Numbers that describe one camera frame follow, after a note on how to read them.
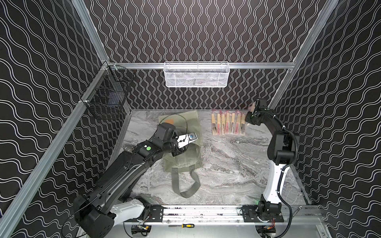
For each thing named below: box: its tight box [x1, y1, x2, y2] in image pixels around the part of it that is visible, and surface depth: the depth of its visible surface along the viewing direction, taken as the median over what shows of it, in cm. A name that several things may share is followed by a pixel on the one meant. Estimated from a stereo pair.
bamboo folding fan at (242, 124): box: [240, 112, 247, 137], surface depth 112 cm
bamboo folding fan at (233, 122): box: [230, 111, 237, 135], surface depth 115 cm
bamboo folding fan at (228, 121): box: [225, 110, 232, 134], surface depth 115 cm
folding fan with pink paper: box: [216, 110, 222, 136], surface depth 115 cm
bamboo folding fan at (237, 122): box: [234, 110, 243, 135], surface depth 113 cm
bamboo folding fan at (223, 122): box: [220, 110, 226, 136], surface depth 112 cm
